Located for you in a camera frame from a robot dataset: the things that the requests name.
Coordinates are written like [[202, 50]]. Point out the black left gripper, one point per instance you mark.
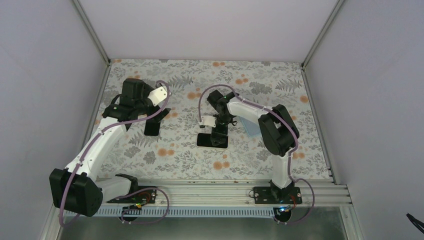
[[161, 115]]

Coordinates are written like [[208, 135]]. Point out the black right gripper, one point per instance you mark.
[[214, 137]]

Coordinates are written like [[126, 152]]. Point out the black phone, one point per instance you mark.
[[152, 128]]

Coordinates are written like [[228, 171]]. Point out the black smartphone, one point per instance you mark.
[[203, 141]]

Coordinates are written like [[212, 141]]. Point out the light blue phone case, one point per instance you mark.
[[252, 129]]

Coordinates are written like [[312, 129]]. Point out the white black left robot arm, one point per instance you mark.
[[75, 187]]

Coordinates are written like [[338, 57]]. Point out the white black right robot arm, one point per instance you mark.
[[278, 131]]

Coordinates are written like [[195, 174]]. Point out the floral patterned table mat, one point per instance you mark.
[[174, 154]]

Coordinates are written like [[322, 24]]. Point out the black object at edge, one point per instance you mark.
[[416, 223]]

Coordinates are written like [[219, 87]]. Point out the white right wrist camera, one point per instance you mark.
[[207, 121]]

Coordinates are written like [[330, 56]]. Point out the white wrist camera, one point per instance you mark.
[[158, 95], [207, 121]]

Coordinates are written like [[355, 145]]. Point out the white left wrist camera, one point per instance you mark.
[[158, 95]]

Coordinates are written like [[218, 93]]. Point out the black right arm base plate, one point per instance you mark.
[[262, 195]]

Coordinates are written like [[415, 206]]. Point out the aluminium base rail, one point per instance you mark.
[[236, 193]]

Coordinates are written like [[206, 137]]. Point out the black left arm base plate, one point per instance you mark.
[[141, 198]]

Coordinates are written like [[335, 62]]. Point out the white slotted cable duct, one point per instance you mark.
[[202, 212]]

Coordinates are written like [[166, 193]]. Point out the aluminium frame post left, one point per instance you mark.
[[91, 31]]

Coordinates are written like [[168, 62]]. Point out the aluminium frame post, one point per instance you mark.
[[330, 19], [91, 31]]

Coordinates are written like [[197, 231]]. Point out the aluminium frame post right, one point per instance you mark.
[[330, 19]]

